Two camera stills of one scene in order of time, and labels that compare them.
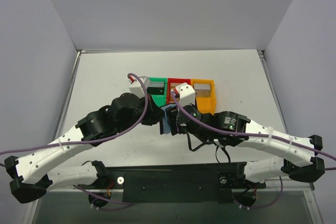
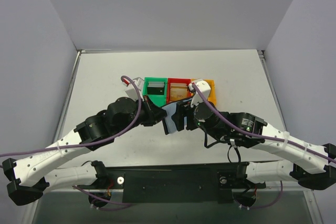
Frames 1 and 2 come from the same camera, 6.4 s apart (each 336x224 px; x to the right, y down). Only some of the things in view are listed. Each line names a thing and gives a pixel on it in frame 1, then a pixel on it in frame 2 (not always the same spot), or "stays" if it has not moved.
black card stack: [157, 88] stays
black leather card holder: [171, 113] to [165, 126]
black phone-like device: [166, 127] stays
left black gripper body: [153, 111] stays
